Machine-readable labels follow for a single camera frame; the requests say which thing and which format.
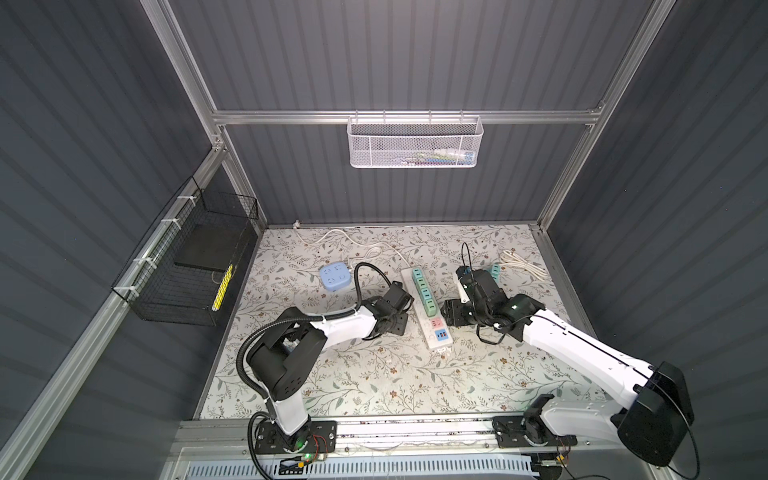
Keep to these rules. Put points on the yellow marker pen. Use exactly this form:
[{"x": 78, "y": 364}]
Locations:
[{"x": 223, "y": 287}]

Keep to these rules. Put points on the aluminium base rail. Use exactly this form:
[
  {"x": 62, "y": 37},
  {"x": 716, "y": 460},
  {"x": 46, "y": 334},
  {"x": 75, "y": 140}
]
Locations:
[{"x": 365, "y": 436}]

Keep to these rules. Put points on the pens in white basket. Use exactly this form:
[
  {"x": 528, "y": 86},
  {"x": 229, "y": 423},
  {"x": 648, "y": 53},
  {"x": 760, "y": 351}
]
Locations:
[{"x": 450, "y": 157}]

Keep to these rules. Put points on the white wire mesh basket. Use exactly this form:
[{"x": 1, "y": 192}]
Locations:
[{"x": 376, "y": 143}]

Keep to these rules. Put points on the floral table mat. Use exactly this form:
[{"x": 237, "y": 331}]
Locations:
[{"x": 396, "y": 375}]

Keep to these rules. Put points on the black pad in basket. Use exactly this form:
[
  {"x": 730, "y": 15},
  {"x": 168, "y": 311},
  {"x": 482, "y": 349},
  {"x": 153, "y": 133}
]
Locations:
[{"x": 211, "y": 248}]

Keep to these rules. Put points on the white multicolour power strip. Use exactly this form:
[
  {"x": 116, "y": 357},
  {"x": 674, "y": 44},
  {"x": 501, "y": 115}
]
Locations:
[{"x": 435, "y": 330}]

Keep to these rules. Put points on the blue square socket cube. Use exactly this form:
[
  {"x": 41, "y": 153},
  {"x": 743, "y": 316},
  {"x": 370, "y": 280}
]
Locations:
[{"x": 335, "y": 276}]

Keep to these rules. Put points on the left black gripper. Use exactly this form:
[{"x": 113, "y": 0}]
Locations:
[{"x": 401, "y": 326}]

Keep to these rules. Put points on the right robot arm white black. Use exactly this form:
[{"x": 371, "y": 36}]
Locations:
[{"x": 649, "y": 409}]

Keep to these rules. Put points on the teal usb power strip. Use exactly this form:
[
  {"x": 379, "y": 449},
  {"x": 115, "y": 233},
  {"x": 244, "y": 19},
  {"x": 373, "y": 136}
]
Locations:
[{"x": 495, "y": 271}]

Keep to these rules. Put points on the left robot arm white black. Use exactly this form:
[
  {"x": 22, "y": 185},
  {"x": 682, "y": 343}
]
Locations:
[{"x": 276, "y": 360}]

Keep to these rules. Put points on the black wire basket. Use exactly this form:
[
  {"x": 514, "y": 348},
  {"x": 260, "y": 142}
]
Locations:
[{"x": 156, "y": 289}]

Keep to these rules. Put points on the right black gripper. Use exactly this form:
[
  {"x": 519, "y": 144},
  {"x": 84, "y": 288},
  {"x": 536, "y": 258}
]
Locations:
[{"x": 450, "y": 313}]

